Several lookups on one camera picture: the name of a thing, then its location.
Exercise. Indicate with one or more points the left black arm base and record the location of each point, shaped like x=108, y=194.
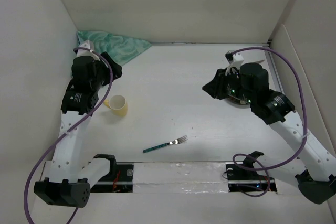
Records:
x=120, y=182

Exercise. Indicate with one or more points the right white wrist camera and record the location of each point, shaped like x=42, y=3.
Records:
x=235, y=60

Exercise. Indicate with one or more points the yellow mug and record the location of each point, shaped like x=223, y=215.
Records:
x=117, y=104

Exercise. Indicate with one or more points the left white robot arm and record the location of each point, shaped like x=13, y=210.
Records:
x=68, y=184

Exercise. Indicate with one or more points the fork with green handle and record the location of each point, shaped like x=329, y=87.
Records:
x=177, y=141

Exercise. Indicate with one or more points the green patterned cloth placemat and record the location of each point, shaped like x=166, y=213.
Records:
x=121, y=49

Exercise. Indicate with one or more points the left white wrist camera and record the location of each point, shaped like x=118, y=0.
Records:
x=87, y=44

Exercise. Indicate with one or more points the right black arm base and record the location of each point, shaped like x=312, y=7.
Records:
x=244, y=181

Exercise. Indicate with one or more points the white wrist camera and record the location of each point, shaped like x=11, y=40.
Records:
x=87, y=44
x=235, y=60

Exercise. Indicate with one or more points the dark round plate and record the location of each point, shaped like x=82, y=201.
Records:
x=237, y=101

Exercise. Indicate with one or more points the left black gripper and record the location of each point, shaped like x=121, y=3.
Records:
x=101, y=64

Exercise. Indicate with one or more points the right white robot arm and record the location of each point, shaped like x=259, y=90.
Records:
x=313, y=169

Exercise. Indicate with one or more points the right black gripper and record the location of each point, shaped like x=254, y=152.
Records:
x=215, y=87

